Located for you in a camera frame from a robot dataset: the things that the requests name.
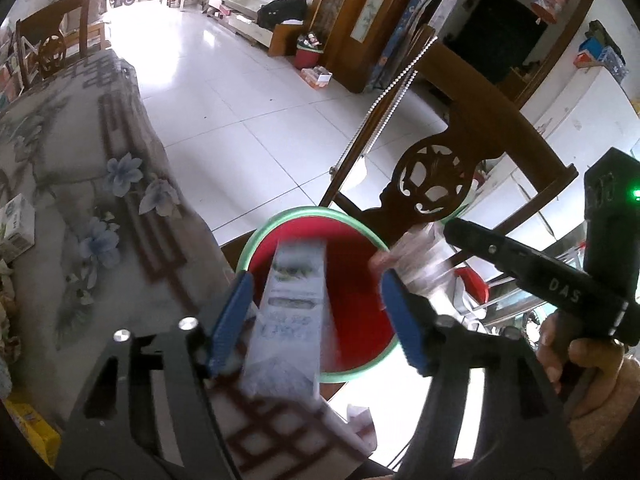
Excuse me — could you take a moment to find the yellow box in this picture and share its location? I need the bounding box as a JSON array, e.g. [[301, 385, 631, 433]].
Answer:
[[4, 389, 63, 467]]

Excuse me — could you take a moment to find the brown carved wooden chair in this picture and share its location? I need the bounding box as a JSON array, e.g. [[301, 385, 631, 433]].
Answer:
[[15, 0, 96, 92]]

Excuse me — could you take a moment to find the blue patterned board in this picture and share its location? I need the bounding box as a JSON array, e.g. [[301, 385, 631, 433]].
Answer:
[[367, 0, 477, 92]]

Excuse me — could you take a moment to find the dark carved wooden chair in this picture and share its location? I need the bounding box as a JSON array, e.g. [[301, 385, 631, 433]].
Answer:
[[220, 24, 581, 281]]

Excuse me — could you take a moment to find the black bag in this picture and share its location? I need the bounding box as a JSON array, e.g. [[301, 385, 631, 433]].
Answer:
[[256, 0, 309, 31]]

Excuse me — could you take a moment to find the floral grey tablecloth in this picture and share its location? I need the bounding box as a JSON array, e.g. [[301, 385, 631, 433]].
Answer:
[[0, 50, 378, 480]]

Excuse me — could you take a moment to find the person's right hand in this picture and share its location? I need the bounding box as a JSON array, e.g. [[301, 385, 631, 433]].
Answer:
[[536, 310, 626, 403]]

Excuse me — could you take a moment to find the row of assorted boxes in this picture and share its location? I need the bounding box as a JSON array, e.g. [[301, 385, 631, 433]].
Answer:
[[0, 22, 27, 108]]

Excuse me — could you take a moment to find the red waste bin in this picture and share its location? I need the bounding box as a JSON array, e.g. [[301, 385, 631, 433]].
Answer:
[[292, 42, 324, 71]]

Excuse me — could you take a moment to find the small green white carton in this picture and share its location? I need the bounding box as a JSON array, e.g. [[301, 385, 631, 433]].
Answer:
[[0, 194, 37, 263]]

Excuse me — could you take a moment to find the red bucket with green rim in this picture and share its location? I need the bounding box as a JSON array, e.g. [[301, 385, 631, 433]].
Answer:
[[236, 206, 401, 385]]

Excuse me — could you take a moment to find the white beaded cord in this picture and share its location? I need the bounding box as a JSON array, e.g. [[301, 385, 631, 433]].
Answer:
[[329, 29, 439, 196]]

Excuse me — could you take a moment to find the white carton box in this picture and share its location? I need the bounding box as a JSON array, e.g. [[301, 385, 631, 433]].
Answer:
[[242, 239, 329, 403]]

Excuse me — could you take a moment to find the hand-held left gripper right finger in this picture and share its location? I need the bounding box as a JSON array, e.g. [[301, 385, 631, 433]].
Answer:
[[380, 270, 573, 480]]

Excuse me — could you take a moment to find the small cardboard box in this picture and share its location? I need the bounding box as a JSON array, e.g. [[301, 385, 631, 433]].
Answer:
[[300, 66, 334, 90]]

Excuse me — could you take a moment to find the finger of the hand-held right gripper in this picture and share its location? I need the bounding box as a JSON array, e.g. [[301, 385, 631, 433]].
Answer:
[[444, 217, 592, 291]]

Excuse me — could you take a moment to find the wooden cabinet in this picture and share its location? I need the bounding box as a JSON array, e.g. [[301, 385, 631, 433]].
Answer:
[[267, 0, 432, 94]]

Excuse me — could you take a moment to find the white low cabinet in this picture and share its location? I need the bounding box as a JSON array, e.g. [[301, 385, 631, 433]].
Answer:
[[207, 0, 281, 50]]

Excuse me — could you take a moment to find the clear plastic wrapper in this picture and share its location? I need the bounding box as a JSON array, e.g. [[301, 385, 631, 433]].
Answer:
[[370, 224, 467, 313]]

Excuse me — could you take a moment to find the red plastic stool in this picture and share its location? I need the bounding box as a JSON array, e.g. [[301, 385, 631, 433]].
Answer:
[[454, 266, 490, 305]]

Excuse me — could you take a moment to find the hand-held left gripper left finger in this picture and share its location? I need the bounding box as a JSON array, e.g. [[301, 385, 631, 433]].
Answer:
[[55, 271, 256, 480]]

